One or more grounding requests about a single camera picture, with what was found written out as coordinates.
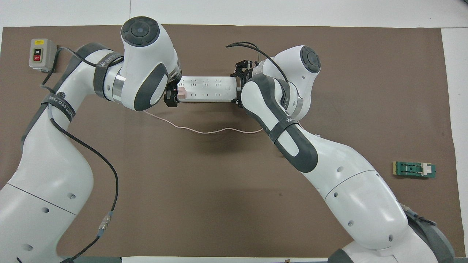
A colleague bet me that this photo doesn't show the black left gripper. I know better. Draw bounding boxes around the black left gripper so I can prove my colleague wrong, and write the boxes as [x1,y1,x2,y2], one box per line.
[164,75,184,108]

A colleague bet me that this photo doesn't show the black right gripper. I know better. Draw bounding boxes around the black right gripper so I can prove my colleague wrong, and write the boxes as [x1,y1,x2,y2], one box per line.
[234,60,261,108]

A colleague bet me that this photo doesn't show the white power strip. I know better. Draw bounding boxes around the white power strip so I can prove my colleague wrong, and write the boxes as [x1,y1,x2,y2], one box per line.
[177,76,242,102]

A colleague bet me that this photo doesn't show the pink charging cable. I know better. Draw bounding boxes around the pink charging cable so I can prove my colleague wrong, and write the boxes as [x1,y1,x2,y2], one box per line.
[143,110,264,134]

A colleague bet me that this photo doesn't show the brown table mat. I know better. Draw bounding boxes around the brown table mat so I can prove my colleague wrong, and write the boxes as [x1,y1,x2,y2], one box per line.
[0,25,456,258]

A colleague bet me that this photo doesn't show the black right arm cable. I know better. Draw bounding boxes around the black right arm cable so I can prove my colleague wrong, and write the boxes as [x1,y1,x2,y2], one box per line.
[226,41,289,103]

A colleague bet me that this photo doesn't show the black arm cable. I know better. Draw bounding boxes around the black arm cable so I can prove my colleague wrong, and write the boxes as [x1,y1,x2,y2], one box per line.
[39,46,120,263]
[226,41,289,103]

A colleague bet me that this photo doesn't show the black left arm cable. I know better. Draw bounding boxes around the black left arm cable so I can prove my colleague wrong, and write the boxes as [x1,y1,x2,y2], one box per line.
[39,46,120,263]

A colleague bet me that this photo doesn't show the grey push-button switch box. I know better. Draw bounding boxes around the grey push-button switch box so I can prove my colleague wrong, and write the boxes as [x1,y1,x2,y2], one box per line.
[29,38,57,72]

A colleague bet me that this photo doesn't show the green knife switch yellow base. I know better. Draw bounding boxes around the green knife switch yellow base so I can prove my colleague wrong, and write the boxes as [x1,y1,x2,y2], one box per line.
[393,161,436,180]

